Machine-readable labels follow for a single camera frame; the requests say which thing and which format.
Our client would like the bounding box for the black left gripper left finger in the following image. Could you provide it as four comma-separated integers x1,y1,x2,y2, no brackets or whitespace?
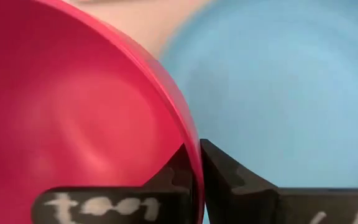
143,143,196,224

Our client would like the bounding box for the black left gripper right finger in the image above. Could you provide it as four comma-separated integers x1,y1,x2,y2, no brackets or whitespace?
200,138,281,224

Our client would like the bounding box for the blue plate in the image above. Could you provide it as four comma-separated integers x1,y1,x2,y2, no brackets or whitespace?
159,0,358,224

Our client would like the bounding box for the red bowl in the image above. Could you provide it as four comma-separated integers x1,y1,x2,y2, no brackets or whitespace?
0,0,206,224

